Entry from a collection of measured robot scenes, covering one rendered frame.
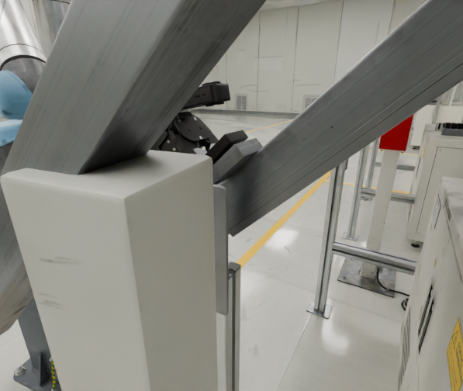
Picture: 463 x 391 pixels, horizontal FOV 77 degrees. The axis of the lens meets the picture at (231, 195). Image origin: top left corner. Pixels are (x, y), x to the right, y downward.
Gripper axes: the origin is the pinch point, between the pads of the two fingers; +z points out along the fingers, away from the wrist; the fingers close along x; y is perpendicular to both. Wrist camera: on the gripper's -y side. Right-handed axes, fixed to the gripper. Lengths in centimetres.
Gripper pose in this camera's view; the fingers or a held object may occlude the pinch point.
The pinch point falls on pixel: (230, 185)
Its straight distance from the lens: 47.0
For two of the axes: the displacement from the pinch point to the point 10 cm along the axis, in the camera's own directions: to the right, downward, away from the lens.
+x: -5.1, 3.0, -8.0
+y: -6.2, 5.1, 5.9
